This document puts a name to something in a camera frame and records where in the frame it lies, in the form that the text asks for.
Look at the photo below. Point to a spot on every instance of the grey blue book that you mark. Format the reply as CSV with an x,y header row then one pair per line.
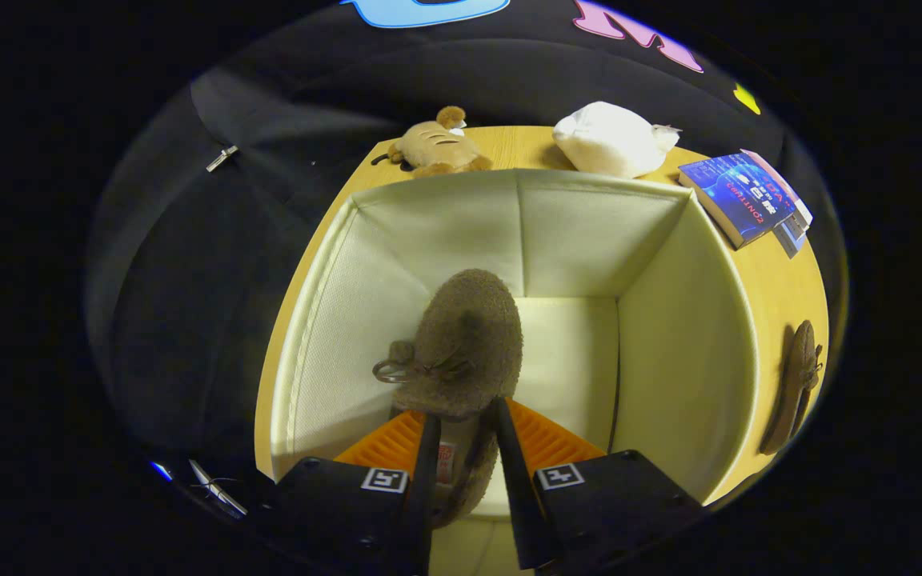
x,y
791,238

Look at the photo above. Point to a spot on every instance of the brown striped plush toy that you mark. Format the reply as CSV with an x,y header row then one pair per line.
x,y
433,148

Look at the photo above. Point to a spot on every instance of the brown fuzzy shoe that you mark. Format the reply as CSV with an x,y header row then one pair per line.
x,y
797,368
469,336

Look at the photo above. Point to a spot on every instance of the grey fabric storage box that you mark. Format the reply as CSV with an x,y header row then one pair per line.
x,y
573,232

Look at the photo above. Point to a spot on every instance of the silver metal clip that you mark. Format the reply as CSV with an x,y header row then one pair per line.
x,y
222,158

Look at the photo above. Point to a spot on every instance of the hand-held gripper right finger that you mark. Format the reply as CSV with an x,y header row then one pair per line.
x,y
513,480

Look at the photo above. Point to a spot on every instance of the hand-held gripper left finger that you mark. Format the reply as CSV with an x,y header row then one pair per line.
x,y
365,512

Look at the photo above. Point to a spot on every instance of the black backdrop cloth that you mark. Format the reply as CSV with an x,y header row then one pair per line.
x,y
189,280

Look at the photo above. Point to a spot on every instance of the blue cover book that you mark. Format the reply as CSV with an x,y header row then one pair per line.
x,y
737,196

